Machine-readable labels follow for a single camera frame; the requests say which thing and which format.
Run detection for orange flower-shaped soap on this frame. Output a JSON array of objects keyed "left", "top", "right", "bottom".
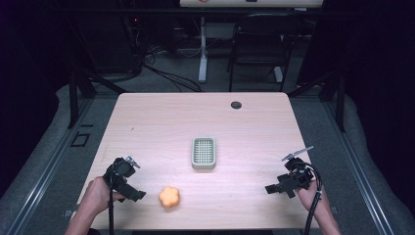
[{"left": 158, "top": 185, "right": 181, "bottom": 211}]

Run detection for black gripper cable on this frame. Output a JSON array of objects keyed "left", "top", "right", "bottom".
[
  {"left": 303, "top": 164, "right": 324, "bottom": 235},
  {"left": 108, "top": 162, "right": 115, "bottom": 235}
]

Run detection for person's right hand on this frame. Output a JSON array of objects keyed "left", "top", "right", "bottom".
[{"left": 295, "top": 180, "right": 324, "bottom": 213}]

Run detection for grey-green soap dish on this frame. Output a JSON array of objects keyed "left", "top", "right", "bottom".
[{"left": 191, "top": 136, "right": 217, "bottom": 170}]

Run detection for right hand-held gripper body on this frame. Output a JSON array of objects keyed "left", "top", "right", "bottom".
[{"left": 276, "top": 145, "right": 315, "bottom": 191}]

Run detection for metal floor rail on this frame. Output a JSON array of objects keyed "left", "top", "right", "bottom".
[
  {"left": 322, "top": 97, "right": 396, "bottom": 235},
  {"left": 5, "top": 97, "right": 96, "bottom": 235}
]

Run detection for black chair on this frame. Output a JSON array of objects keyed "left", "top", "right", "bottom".
[{"left": 227, "top": 12, "right": 305, "bottom": 93}]

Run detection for black floor cables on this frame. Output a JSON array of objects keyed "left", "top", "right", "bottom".
[{"left": 142, "top": 45, "right": 204, "bottom": 93}]

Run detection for person's left hand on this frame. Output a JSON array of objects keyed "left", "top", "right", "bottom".
[{"left": 80, "top": 175, "right": 127, "bottom": 216}]

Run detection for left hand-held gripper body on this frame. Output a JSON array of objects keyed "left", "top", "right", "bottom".
[{"left": 103, "top": 156, "right": 142, "bottom": 194}]

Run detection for white desk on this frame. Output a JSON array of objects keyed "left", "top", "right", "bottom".
[{"left": 179, "top": 0, "right": 325, "bottom": 84}]

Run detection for black metal stand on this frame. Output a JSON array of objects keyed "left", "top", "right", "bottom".
[
  {"left": 287, "top": 69, "right": 347, "bottom": 133},
  {"left": 66, "top": 67, "right": 129, "bottom": 129}
]

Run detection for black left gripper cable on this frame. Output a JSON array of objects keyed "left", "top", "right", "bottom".
[{"left": 108, "top": 162, "right": 115, "bottom": 235}]

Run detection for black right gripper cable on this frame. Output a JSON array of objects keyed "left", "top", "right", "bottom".
[{"left": 303, "top": 164, "right": 324, "bottom": 235}]

